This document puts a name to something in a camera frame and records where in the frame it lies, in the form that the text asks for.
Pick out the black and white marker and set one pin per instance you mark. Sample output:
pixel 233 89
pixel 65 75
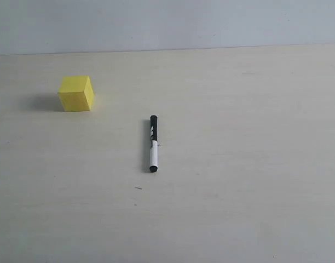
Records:
pixel 153 162

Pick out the yellow foam cube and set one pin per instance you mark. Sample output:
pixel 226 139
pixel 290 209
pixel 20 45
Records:
pixel 76 93

